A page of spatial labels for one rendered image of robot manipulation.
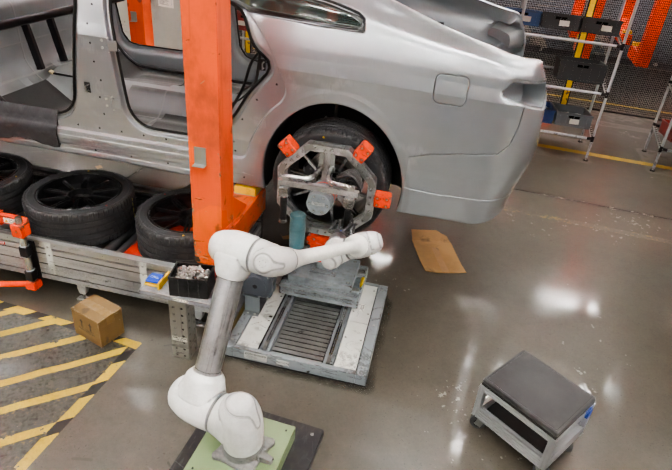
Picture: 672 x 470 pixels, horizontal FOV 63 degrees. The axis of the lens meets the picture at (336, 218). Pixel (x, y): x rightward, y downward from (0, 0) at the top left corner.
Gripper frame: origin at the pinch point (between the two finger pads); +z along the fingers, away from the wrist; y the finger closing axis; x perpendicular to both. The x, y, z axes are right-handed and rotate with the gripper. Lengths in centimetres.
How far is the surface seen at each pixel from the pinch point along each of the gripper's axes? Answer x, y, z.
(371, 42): 81, -2, 34
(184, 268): -26, -75, -32
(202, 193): 11, -69, -19
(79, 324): -74, -138, -37
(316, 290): -66, -18, 23
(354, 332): -75, 10, 3
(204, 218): -3, -69, -19
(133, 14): 33, -262, 256
